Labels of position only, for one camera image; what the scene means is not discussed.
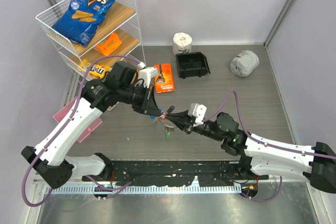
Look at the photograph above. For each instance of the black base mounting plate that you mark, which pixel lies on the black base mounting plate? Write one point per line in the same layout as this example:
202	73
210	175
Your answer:
174	173

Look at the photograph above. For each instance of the grey wrapped bundle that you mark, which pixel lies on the grey wrapped bundle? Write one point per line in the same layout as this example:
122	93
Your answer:
244	63

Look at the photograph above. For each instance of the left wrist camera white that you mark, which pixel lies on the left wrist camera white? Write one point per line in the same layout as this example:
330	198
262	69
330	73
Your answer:
146	74

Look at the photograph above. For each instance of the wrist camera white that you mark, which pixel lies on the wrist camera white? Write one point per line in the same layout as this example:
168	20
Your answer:
146	74
197	113

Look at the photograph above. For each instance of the black key tag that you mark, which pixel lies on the black key tag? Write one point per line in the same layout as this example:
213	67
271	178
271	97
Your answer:
170	109

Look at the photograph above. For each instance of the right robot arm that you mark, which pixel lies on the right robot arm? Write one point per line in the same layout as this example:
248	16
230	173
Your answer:
260	156

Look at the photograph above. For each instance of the yellow M&M candy bag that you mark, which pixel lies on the yellow M&M candy bag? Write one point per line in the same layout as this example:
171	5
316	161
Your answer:
96	70

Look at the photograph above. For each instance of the blue Doritos chip bag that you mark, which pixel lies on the blue Doritos chip bag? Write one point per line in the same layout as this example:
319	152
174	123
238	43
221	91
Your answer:
81	20

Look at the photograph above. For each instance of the white slotted cable duct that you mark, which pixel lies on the white slotted cable duct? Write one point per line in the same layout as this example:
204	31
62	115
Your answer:
194	188

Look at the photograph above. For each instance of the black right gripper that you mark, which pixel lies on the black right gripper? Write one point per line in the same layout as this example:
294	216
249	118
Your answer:
182	120

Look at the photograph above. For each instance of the orange snack pouch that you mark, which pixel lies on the orange snack pouch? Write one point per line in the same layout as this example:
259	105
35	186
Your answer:
109	45

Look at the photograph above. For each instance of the pink box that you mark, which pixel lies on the pink box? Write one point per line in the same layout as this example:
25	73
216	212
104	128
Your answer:
76	116

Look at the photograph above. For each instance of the orange Gillette razor box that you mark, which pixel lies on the orange Gillette razor box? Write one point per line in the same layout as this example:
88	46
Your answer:
164	82

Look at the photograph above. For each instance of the white toilet paper roll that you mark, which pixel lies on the white toilet paper roll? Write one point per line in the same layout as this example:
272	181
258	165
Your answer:
182	43

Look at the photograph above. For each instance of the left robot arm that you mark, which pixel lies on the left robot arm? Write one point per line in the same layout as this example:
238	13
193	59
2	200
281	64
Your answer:
123	83

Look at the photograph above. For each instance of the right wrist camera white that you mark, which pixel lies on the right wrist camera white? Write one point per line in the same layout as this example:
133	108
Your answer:
197	113

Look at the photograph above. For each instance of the black plastic bin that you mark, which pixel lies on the black plastic bin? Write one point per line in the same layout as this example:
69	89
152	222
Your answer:
193	64

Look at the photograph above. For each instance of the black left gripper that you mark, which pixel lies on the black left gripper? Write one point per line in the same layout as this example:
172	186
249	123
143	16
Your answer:
148	105

